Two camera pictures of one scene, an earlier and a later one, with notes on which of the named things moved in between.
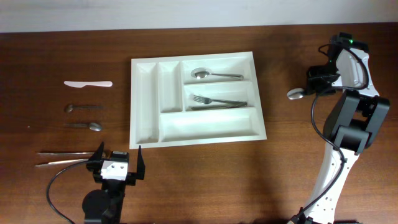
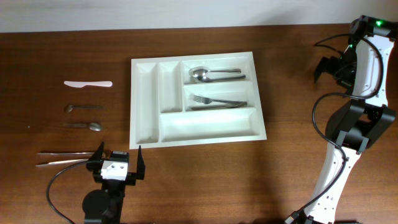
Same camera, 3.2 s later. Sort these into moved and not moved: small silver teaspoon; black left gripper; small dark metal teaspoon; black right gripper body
Moved: black right gripper body
Not moved: black left gripper; small dark metal teaspoon; small silver teaspoon
